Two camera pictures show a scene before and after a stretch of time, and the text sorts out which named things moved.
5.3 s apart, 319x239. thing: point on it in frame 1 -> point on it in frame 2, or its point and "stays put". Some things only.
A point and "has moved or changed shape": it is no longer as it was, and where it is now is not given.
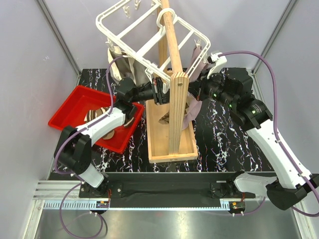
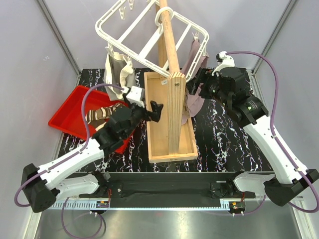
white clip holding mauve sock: (198, 44) -> (196, 37)
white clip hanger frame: (157, 42) has moved or changed shape
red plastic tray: (74, 113) stays put
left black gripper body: (157, 91) -> (139, 113)
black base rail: (160, 189) stays put
